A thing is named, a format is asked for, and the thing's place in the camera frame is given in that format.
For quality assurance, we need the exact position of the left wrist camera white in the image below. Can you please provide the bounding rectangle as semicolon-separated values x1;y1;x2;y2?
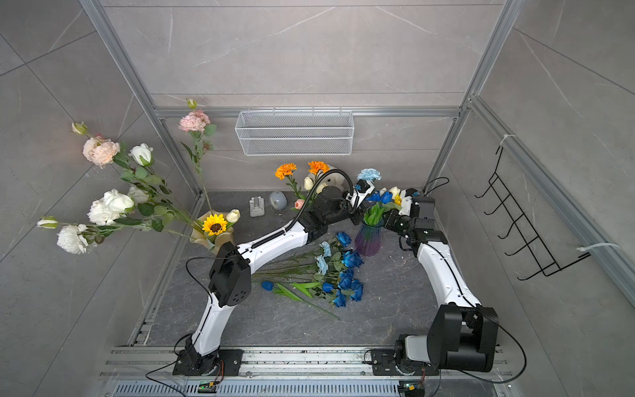
347;180;375;210

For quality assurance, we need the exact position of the light blue carnation vase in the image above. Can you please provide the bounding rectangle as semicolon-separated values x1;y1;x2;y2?
265;255;328;276

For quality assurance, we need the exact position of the metal base rail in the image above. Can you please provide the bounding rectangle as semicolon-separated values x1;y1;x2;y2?
89;346;520;396

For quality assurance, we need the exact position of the purple glass vase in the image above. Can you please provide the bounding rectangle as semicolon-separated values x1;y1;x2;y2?
355;221;383;256

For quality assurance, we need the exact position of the blue tulip pile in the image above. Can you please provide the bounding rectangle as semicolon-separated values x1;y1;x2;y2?
294;282;334;295

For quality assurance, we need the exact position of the small grey round vase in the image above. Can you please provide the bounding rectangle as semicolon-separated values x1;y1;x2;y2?
270;191;288;211

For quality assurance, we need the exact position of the small white plastic bracket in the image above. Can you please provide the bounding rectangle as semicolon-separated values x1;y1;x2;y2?
249;196;266;218

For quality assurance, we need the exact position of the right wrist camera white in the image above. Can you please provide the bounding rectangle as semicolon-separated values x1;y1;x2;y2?
400;188;421;218

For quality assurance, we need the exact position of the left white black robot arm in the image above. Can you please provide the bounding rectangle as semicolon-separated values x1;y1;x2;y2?
173;180;375;376

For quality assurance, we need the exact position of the white rose centre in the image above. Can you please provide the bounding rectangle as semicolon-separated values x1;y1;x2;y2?
88;190;136;226

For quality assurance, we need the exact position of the black corrugated cable conduit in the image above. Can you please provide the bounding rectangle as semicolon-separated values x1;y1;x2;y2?
247;168;356;249

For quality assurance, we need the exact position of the blue rose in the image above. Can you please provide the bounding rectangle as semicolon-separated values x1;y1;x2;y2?
348;279;363;302
282;283;348;308

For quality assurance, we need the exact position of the cream tulip bud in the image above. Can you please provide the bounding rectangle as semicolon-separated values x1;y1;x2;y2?
226;208;241;224

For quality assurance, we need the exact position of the blue tulip from purple vase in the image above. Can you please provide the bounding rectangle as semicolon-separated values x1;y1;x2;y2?
380;191;393;204

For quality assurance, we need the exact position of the yellow wavy glass vase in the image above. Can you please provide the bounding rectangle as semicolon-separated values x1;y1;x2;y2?
190;211;236;254

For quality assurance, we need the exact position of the small white rose left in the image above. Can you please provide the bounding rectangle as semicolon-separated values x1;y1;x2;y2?
56;224;89;255

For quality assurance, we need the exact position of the white rose tall stem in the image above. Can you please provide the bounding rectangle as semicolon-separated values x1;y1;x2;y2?
129;143;154;167

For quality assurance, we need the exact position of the blue rose picked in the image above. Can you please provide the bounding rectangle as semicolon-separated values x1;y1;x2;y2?
327;251;364;271
255;271;355;290
329;232;352;251

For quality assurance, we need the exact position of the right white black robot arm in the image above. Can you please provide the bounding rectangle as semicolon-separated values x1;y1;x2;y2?
383;209;499;373

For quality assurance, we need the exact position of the light blue carnation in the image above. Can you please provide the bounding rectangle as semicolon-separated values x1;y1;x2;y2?
357;168;381;183
279;241;332;261

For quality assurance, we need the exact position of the orange carnation small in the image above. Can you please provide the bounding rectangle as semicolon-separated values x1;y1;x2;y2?
275;163;297;180

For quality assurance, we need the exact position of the small yellow sunflower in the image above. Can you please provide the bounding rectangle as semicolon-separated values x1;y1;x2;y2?
202;214;228;237

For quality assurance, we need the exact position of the cream tulip middle vase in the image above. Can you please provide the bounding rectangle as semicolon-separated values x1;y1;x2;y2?
304;176;315;191

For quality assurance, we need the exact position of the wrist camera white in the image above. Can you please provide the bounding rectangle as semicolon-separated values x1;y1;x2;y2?
400;188;421;218
347;180;375;210

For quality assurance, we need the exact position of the orange carnation large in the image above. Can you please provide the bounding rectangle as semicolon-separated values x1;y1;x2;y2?
309;161;330;176

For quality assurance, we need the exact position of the black wire hook rack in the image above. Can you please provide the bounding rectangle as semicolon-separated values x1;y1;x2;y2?
475;147;591;281

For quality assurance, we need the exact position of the pink rose middle left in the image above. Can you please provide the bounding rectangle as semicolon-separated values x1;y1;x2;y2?
179;109;211;132

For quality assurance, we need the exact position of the peach rose pair top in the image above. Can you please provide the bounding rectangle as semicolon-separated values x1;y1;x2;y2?
83;137;121;168

